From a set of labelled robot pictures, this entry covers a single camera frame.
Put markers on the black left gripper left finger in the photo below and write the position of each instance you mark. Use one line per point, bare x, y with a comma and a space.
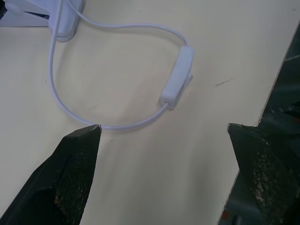
63, 178

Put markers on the white clip lamp base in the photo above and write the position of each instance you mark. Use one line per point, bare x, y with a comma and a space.
42, 17

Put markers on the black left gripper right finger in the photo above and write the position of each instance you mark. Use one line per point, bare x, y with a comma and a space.
262, 173

